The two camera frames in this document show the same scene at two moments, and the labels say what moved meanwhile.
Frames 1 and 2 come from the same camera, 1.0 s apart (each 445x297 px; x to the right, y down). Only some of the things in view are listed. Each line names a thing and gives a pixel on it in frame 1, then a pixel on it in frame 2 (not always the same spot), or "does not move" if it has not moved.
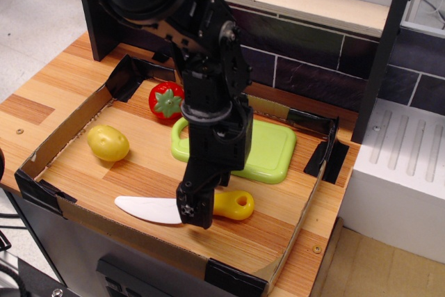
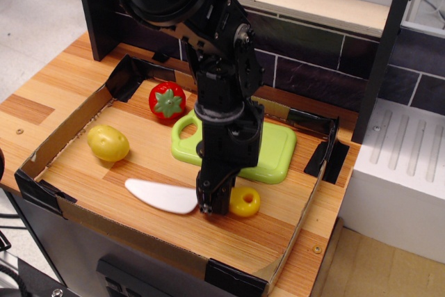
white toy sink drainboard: [396, 194] does not move
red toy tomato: [165, 99] does not move
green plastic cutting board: [273, 151] does not move
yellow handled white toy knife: [230, 206] → [244, 202]
